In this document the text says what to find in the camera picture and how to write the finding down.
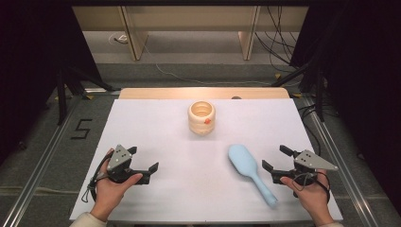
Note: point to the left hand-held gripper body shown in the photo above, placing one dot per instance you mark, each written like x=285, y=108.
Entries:
x=119, y=157

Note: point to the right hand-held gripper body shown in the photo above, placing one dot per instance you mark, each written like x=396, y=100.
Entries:
x=310, y=160

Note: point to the light blue hairbrush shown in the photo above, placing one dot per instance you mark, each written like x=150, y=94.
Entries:
x=242, y=160

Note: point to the cream ribbed ceramic cup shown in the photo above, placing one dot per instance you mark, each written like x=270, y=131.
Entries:
x=201, y=124

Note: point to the person's left hand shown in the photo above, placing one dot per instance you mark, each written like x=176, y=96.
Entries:
x=108, y=192

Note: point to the person's right hand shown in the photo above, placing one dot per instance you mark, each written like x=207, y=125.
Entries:
x=315, y=197

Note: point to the white board table cover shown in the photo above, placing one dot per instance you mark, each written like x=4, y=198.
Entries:
x=189, y=189

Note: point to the black metal stand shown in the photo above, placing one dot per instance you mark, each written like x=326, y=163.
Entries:
x=320, y=94
x=61, y=94

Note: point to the black curtain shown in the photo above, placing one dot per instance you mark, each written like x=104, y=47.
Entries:
x=31, y=47
x=362, y=63

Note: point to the round floor socket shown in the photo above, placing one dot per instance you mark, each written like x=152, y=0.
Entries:
x=120, y=38

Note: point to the beige wooden desk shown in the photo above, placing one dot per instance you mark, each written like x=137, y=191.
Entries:
x=189, y=19

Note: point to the aluminium floor rail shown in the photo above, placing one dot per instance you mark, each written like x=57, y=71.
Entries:
x=34, y=179
x=343, y=170

